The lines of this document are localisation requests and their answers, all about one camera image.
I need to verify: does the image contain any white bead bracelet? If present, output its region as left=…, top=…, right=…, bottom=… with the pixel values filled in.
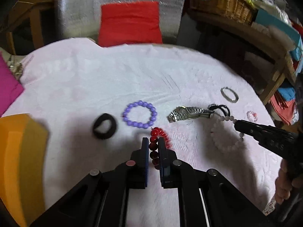
left=210, top=115, right=245, bottom=153

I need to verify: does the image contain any pink white bedspread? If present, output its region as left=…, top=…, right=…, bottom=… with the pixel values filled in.
left=6, top=38, right=280, bottom=214

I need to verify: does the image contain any wooden shelf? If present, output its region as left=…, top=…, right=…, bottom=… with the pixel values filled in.
left=191, top=12, right=296, bottom=104

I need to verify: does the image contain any silver bangle bracelet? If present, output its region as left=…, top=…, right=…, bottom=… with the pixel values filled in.
left=220, top=86, right=239, bottom=104

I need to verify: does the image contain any thin black hair tie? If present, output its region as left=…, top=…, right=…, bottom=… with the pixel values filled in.
left=207, top=103, right=231, bottom=117

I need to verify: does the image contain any thick black hair tie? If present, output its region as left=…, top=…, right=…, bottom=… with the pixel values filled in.
left=92, top=113, right=118, bottom=140

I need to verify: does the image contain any wicker basket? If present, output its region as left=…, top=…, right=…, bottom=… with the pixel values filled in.
left=190, top=0, right=255, bottom=25

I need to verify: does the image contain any magenta cushion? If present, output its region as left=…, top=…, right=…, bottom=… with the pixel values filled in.
left=0, top=54, right=24, bottom=116

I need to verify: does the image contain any orange box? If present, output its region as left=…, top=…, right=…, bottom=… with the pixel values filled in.
left=1, top=114, right=49, bottom=226

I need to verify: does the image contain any red cushion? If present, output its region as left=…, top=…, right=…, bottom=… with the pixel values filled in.
left=98, top=1, right=163, bottom=47

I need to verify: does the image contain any purple bead bracelet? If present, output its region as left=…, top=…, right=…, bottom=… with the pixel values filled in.
left=122, top=100, right=158, bottom=130

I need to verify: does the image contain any wooden chair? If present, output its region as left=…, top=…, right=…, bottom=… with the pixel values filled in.
left=1, top=0, right=59, bottom=55

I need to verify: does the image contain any silver foil insulation mat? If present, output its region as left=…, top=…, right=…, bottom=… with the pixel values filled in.
left=57, top=0, right=185, bottom=44

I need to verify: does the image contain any small pink clear ring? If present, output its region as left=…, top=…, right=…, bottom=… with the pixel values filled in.
left=246, top=110, right=259, bottom=123

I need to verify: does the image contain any silver metal wristwatch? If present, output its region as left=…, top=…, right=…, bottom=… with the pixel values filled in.
left=167, top=106, right=214, bottom=123

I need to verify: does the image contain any red bead bracelet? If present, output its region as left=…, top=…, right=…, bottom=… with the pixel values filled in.
left=148, top=127, right=173, bottom=170

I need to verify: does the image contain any right hand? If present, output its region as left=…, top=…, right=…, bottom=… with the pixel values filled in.
left=274, top=159, right=302, bottom=204

